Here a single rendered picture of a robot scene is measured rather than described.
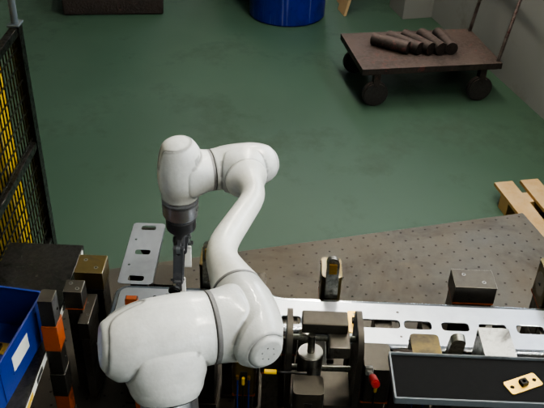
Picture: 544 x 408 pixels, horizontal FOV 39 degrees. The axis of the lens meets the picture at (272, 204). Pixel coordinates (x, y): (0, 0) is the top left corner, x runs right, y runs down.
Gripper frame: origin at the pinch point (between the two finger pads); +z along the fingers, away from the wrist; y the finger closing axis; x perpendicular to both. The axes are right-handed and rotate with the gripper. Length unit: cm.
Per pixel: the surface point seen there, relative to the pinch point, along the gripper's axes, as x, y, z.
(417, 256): -76, 68, 43
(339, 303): -42.5, 7.2, 13.2
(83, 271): 28.9, 9.3, 7.6
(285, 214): -29, 187, 113
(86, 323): 25.7, -4.8, 13.5
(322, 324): -35.7, -20.7, -5.5
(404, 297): -69, 45, 43
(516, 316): -91, 5, 13
